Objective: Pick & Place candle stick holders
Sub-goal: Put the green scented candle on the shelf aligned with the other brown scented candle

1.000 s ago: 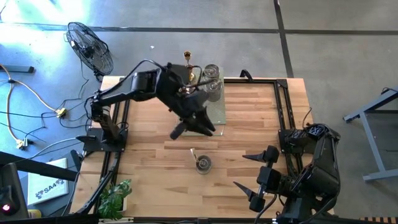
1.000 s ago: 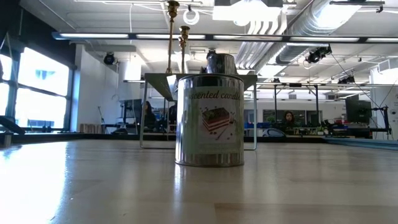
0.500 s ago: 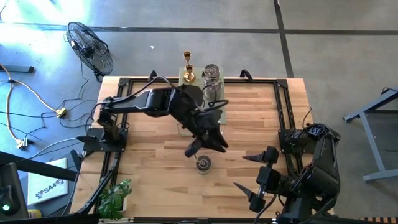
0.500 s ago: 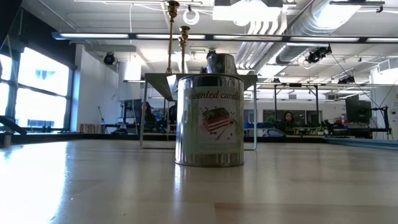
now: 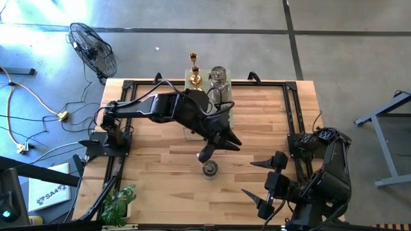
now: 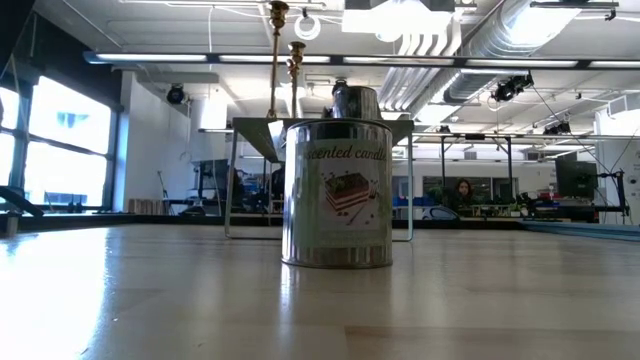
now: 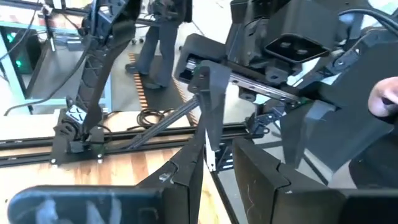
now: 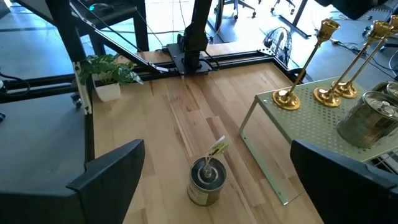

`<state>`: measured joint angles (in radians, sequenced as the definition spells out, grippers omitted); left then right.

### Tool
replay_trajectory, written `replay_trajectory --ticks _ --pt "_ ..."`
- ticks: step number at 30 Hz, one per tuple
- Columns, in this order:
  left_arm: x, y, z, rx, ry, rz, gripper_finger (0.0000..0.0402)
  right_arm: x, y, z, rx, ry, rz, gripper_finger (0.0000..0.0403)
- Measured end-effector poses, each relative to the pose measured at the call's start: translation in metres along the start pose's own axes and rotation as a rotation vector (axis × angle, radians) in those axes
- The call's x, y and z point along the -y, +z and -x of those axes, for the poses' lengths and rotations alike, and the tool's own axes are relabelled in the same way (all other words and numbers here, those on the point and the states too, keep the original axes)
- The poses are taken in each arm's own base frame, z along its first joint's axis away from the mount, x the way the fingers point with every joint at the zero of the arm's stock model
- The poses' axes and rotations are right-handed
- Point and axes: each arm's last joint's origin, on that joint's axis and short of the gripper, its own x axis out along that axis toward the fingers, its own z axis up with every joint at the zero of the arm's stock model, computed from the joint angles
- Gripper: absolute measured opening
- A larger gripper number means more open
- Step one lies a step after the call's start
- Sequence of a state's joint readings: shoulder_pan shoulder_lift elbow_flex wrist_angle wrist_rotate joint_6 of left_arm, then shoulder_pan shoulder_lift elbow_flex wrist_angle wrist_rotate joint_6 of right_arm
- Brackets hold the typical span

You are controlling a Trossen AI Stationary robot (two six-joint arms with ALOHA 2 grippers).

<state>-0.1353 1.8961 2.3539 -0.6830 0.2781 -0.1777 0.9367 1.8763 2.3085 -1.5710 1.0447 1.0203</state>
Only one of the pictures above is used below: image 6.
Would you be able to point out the candle tin with cake label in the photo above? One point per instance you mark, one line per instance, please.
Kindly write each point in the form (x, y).
(337, 200)

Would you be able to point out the candle tin with flower label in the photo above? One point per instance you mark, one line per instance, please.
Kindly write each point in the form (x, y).
(356, 102)

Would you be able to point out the person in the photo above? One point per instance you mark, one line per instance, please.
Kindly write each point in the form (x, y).
(462, 192)

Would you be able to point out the black round ceiling spotlight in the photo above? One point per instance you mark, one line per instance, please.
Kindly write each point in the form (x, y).
(175, 94)

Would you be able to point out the wooden slatted pallet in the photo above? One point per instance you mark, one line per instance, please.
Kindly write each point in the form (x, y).
(145, 206)

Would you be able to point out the long ceiling light strip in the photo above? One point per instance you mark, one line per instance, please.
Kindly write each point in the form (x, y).
(150, 57)

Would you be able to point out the black computer monitor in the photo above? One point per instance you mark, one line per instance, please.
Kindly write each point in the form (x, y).
(575, 175)

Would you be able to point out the black ceiling camera rig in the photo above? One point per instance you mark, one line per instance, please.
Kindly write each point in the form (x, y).
(557, 128)
(510, 89)

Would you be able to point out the silver ventilation duct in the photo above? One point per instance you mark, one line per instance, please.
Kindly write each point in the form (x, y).
(500, 30)

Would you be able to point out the grey-blue desk frame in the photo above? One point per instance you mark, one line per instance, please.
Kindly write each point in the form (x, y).
(590, 231)

